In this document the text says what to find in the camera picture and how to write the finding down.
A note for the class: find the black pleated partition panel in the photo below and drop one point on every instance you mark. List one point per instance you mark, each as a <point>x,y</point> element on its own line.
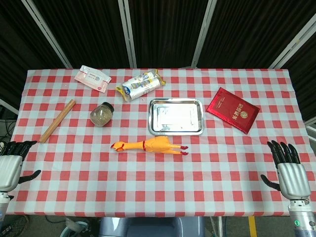
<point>14,49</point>
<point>247,29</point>
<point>306,74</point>
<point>165,32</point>
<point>91,32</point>

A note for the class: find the wooden rolling pin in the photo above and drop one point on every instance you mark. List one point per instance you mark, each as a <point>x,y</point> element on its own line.
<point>57,121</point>

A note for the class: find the red certificate booklet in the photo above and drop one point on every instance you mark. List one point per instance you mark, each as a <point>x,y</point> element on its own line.
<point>232,109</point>

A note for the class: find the pink white wet wipes pack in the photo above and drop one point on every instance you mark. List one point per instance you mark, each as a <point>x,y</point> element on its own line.
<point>92,78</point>

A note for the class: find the rectangular metal tray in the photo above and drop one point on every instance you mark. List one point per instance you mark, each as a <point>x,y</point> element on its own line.
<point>176,116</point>

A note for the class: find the white partition post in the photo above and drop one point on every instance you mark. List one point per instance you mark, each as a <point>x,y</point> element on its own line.
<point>127,34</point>
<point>203,34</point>
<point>47,32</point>
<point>311,121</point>
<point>8,106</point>
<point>293,42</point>

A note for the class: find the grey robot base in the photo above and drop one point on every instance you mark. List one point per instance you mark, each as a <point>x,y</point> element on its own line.
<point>150,227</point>

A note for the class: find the yellow rubber chicken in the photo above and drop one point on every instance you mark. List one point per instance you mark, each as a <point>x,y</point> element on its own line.
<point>158,144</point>

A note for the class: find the glass jar with black lid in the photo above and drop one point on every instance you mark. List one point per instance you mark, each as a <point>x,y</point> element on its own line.
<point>100,115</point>

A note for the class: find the pale plastic bucket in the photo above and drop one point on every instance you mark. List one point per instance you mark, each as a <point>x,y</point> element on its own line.
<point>74,229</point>

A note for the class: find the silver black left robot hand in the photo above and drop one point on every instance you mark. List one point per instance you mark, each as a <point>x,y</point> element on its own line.
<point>8,170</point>

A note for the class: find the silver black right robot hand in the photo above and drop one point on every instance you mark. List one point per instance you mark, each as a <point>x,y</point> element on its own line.
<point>293,180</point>

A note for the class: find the red white checkered tablecloth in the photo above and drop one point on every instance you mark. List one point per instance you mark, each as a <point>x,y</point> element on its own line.
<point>148,185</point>

